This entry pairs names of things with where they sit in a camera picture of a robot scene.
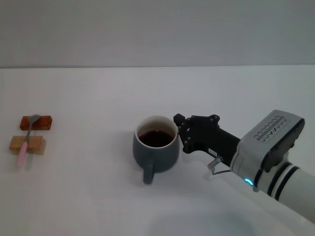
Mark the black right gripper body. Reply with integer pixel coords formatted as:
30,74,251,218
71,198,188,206
189,114,242,166

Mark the grey ceramic cup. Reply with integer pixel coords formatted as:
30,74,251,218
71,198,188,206
132,115,180,185

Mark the pink handled metal spoon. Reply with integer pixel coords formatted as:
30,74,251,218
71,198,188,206
16,114,40,168

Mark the dark coffee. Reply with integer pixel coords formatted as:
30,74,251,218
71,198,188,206
137,130,174,148

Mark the red-brown wooden block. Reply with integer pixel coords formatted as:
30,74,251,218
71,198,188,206
19,115,53,131

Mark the light wooden block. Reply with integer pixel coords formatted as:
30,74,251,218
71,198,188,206
9,135,47,156

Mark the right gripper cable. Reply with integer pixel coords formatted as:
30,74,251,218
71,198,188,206
208,156,233,176

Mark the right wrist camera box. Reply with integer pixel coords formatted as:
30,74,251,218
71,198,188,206
238,109,306,173

